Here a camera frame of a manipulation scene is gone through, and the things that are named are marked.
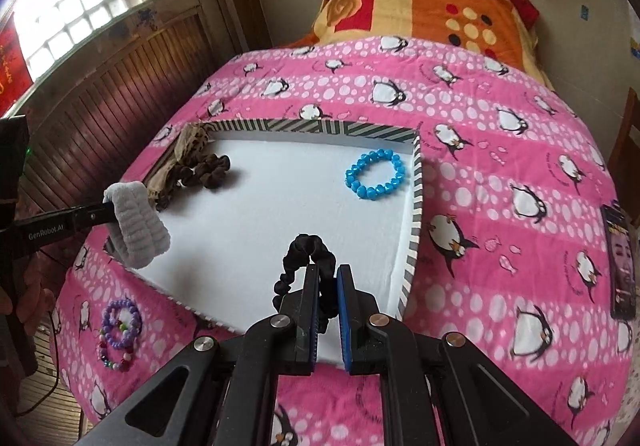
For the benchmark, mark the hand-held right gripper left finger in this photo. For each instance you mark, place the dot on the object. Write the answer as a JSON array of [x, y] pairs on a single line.
[[314, 311]]

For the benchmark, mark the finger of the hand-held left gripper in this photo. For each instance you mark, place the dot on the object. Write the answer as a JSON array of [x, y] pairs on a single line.
[[92, 217]]

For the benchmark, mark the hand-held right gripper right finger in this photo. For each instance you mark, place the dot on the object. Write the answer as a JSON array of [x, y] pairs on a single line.
[[344, 311]]

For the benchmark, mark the grey fluffy wristband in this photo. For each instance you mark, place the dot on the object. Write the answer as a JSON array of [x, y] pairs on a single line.
[[137, 226]]

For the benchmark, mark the black scrunchie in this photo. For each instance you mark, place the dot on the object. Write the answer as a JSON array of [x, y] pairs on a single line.
[[295, 251]]

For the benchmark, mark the striped cardboard box tray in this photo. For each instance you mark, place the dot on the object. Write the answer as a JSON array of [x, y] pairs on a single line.
[[250, 206]]

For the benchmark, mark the person's left hand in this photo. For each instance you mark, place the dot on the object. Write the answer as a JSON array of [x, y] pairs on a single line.
[[35, 291]]

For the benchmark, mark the leopard print scrunchie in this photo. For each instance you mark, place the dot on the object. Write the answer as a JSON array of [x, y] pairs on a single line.
[[192, 140]]

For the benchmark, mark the pink penguin blanket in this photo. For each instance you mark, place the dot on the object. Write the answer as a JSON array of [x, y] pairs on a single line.
[[500, 175]]

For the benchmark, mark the black smartphone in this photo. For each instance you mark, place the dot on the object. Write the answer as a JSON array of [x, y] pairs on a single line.
[[620, 266]]

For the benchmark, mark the orange patterned blanket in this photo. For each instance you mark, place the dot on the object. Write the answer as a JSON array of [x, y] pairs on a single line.
[[425, 0]]

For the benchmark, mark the wooden chair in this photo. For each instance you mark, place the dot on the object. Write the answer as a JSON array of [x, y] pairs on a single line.
[[631, 125]]

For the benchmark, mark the red wall banner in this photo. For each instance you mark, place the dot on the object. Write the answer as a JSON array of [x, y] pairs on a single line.
[[10, 65]]

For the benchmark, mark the small blue wall sticker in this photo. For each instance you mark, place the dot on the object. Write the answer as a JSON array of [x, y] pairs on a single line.
[[584, 11]]

